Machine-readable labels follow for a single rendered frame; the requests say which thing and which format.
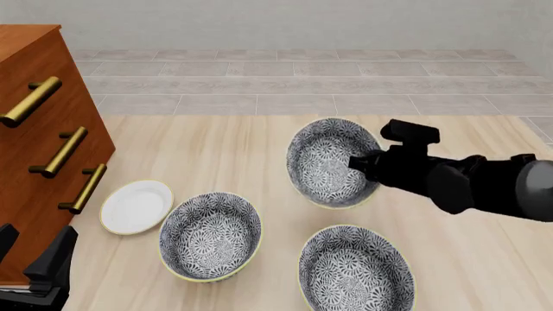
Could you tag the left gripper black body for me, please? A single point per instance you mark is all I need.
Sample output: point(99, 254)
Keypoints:
point(30, 299)

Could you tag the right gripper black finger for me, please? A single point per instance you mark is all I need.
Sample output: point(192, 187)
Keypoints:
point(364, 164)

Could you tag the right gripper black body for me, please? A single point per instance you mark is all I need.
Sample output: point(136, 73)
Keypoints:
point(402, 168)

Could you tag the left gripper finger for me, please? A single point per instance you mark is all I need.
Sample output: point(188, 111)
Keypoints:
point(6, 239)
point(54, 262)

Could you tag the black patterned bowl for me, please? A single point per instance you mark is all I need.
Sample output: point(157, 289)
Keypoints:
point(354, 275)
point(322, 162)
point(209, 236)

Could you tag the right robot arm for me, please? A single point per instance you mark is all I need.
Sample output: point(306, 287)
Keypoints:
point(497, 188)

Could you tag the black plate on stalk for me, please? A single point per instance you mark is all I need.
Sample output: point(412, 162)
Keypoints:
point(410, 131)

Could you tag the white plate with yellow rim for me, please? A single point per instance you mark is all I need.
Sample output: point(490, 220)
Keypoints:
point(136, 207)

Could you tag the wooden cabinet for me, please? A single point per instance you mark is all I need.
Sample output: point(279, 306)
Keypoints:
point(34, 58)

